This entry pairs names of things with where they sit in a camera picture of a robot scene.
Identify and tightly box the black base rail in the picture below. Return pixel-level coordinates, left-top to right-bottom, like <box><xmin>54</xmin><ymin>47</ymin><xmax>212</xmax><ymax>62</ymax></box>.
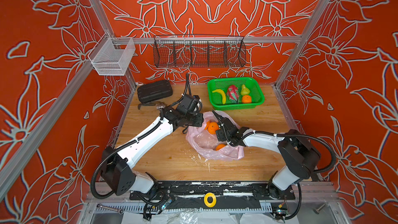
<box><xmin>130</xmin><ymin>181</ymin><xmax>296</xmax><ymax>213</ymax></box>

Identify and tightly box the green plastic basket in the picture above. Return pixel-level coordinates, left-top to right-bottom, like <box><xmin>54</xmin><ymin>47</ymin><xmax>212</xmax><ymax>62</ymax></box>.
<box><xmin>207</xmin><ymin>77</ymin><xmax>265</xmax><ymax>111</ymax></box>

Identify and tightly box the yellow banana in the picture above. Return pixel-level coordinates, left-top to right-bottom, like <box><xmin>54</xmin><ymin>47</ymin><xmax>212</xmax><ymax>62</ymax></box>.
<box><xmin>212</xmin><ymin>89</ymin><xmax>227</xmax><ymax>105</ymax></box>

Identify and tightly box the black plastic case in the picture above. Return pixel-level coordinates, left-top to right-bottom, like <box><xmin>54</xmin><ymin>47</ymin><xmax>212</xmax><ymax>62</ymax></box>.
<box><xmin>137</xmin><ymin>80</ymin><xmax>173</xmax><ymax>103</ymax></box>

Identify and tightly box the metal wrench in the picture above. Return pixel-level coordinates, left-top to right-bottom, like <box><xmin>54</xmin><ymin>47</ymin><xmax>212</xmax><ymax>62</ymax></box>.
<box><xmin>96</xmin><ymin>203</ymin><xmax>124</xmax><ymax>215</ymax></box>

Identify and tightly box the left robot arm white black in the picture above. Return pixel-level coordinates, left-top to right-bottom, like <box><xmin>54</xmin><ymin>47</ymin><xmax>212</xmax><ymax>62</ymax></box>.
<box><xmin>90</xmin><ymin>94</ymin><xmax>204</xmax><ymax>199</ymax></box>

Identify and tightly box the black wire wall basket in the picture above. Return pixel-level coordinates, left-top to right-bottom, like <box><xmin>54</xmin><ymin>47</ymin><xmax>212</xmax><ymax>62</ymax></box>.
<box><xmin>153</xmin><ymin>34</ymin><xmax>247</xmax><ymax>68</ymax></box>

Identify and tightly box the metal clamp fitting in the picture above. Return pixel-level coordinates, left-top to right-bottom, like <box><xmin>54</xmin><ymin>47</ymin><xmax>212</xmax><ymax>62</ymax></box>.
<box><xmin>137</xmin><ymin>101</ymin><xmax>166</xmax><ymax>110</ymax></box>

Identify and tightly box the orange mandarin left edge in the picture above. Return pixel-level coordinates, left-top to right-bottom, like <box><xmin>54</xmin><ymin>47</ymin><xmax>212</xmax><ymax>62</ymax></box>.
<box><xmin>205</xmin><ymin>120</ymin><xmax>211</xmax><ymax>130</ymax></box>

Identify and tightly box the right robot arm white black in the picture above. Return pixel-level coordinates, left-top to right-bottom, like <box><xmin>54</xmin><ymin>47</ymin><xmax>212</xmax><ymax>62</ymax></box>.
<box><xmin>212</xmin><ymin>111</ymin><xmax>337</xmax><ymax>199</ymax></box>

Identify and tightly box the pink dragon fruit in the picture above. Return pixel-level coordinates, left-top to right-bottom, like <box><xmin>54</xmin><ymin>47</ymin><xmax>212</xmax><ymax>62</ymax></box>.
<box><xmin>227</xmin><ymin>85</ymin><xmax>239</xmax><ymax>104</ymax></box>

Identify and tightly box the clear plastic wall bin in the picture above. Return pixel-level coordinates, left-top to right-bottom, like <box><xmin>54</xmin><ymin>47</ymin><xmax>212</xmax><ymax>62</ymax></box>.
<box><xmin>88</xmin><ymin>32</ymin><xmax>136</xmax><ymax>76</ymax></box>

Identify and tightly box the orange mandarin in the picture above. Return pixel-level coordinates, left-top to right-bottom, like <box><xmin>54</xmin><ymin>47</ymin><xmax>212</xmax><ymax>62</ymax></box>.
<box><xmin>215</xmin><ymin>144</ymin><xmax>226</xmax><ymax>151</ymax></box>
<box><xmin>241</xmin><ymin>95</ymin><xmax>252</xmax><ymax>104</ymax></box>
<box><xmin>207</xmin><ymin>121</ymin><xmax>220</xmax><ymax>135</ymax></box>

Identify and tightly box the pink plastic bag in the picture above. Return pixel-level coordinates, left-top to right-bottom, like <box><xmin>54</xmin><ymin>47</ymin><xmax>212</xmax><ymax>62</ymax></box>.
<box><xmin>186</xmin><ymin>112</ymin><xmax>244</xmax><ymax>161</ymax></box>

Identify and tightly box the green fruit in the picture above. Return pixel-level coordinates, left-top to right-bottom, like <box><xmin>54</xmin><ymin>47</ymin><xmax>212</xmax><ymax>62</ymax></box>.
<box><xmin>240</xmin><ymin>85</ymin><xmax>250</xmax><ymax>96</ymax></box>

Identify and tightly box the yellow tape roll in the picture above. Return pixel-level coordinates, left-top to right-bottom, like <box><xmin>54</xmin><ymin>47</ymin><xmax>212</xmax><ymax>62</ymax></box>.
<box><xmin>204</xmin><ymin>192</ymin><xmax>217</xmax><ymax>208</ymax></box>

